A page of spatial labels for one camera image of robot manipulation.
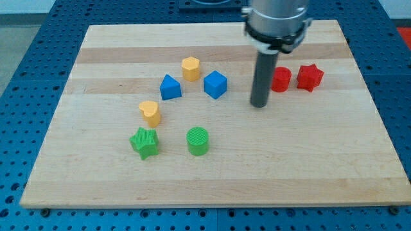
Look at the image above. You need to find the wooden board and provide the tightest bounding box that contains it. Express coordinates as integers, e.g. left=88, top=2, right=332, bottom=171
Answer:
left=20, top=20, right=410, bottom=209

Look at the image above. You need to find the yellow hexagon block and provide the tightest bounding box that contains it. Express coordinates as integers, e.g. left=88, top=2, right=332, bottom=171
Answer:
left=181, top=56, right=200, bottom=82

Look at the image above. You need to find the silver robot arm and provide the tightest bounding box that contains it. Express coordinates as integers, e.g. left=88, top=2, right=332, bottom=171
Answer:
left=241, top=0, right=312, bottom=55

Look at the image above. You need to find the yellow heart block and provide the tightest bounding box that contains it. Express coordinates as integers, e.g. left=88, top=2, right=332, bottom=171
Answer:
left=139, top=101, right=161, bottom=128

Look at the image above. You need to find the red star block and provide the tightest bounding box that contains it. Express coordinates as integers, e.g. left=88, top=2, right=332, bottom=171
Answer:
left=297, top=64, right=324, bottom=92

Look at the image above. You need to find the blue cube block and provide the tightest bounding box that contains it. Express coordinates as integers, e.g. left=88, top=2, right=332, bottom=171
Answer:
left=204, top=71, right=227, bottom=99

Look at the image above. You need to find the blue triangle block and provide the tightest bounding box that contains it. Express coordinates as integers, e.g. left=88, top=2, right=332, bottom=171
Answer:
left=159, top=74, right=182, bottom=100

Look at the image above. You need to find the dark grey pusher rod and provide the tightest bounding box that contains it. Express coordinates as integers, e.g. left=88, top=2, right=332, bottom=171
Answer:
left=250, top=51, right=279, bottom=108

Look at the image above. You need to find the red cylinder block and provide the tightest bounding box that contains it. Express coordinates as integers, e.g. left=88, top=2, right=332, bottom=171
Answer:
left=271, top=67, right=292, bottom=92

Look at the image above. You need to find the green star block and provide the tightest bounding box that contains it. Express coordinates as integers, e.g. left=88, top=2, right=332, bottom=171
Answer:
left=129, top=127, right=159, bottom=160

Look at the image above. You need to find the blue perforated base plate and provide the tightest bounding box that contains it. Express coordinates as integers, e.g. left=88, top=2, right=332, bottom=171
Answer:
left=1, top=1, right=410, bottom=230

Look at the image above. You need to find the green cylinder block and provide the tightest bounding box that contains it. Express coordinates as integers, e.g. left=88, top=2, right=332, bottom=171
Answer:
left=186, top=126, right=209, bottom=156

